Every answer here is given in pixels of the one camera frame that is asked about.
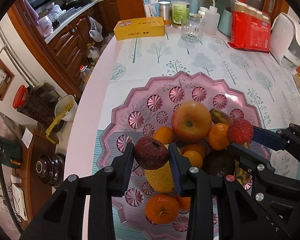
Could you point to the yellow rectangular box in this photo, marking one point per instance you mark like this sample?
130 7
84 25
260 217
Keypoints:
137 30

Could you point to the clear oil bottle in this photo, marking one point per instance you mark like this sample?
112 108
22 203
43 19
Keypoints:
92 55

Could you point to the metal can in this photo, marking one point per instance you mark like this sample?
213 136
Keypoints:
165 12

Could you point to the wooden kitchen cabinet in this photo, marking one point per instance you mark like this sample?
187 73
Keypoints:
65 42

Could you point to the clear ribbed glass cup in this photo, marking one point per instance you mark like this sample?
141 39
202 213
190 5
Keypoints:
192 30

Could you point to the red lychee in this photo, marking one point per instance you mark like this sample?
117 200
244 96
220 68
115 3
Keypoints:
240 131

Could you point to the wooden wall frame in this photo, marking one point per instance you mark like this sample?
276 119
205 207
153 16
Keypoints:
11 76

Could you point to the dark green box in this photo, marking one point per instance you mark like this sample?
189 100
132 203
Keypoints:
8 152

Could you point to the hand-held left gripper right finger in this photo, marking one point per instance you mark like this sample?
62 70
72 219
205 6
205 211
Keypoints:
176 172

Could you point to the dark red wrinkled fruit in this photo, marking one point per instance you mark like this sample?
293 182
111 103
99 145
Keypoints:
150 153

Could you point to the dark avocado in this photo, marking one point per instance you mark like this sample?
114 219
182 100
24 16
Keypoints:
217 163

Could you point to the white tree-print tablecloth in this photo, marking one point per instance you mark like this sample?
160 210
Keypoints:
215 55

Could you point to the glass bottle with green label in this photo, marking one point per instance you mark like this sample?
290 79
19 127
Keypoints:
180 12

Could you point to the white enamel pot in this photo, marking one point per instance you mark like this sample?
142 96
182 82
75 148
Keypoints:
70 116

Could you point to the yellow cloth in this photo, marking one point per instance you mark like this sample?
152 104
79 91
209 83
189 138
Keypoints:
52 127

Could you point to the dark jar with red lid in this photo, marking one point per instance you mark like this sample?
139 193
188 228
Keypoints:
35 107

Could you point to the spotted ripe banana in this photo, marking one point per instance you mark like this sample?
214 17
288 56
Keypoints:
220 116

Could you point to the red package of paper cups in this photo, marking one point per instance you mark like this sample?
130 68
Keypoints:
250 35

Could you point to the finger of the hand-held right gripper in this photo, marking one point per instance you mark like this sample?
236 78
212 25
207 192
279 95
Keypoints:
267 136
250 160

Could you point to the white squeeze bottle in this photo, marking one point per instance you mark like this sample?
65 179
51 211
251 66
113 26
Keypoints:
211 20

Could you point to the yellow pear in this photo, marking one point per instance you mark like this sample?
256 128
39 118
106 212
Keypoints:
160 180

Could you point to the mandarin orange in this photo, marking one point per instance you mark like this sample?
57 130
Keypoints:
164 135
196 147
218 136
162 208

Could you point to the white plastic bag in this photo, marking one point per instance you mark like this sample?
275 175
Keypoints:
96 32

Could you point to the white countertop appliance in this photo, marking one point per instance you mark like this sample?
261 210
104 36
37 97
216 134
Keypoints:
280 42

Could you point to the pink plastic fruit bowl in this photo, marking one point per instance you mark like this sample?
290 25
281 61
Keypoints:
140 100

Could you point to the blue and white carton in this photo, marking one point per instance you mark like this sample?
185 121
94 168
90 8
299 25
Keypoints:
150 5

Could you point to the red apple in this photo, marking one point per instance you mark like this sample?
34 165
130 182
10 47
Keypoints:
190 122

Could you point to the white paper card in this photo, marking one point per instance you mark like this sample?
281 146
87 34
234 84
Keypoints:
27 137

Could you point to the dark clay pot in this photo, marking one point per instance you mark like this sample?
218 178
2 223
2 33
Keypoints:
50 168

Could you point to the small yellow-orange citrus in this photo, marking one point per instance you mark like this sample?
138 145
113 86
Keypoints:
184 203
193 160

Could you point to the red-cap oil bottle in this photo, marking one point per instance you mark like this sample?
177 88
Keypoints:
85 76

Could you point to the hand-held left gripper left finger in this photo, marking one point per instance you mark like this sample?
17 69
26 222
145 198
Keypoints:
128 170

